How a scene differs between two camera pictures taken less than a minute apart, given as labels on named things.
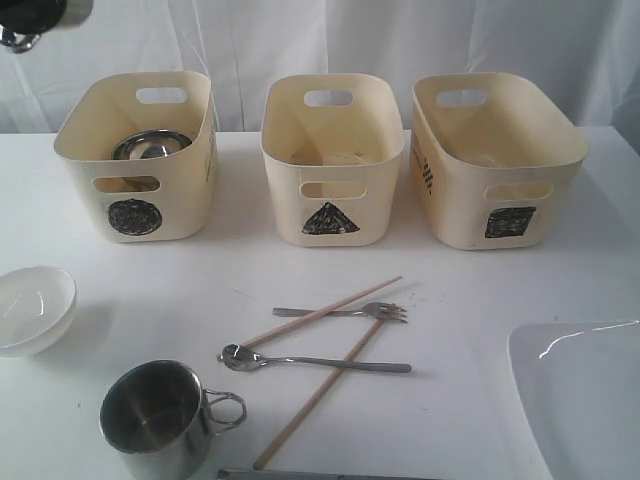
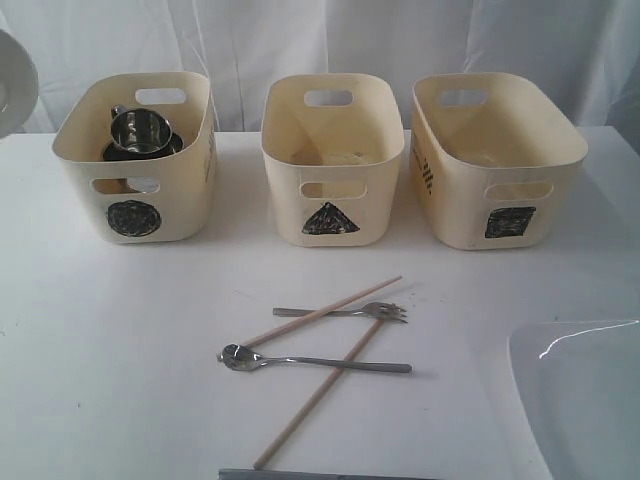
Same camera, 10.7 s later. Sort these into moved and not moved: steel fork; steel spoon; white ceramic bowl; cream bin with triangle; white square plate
Moved: white ceramic bowl
Not moved: cream bin with triangle; steel fork; steel spoon; white square plate
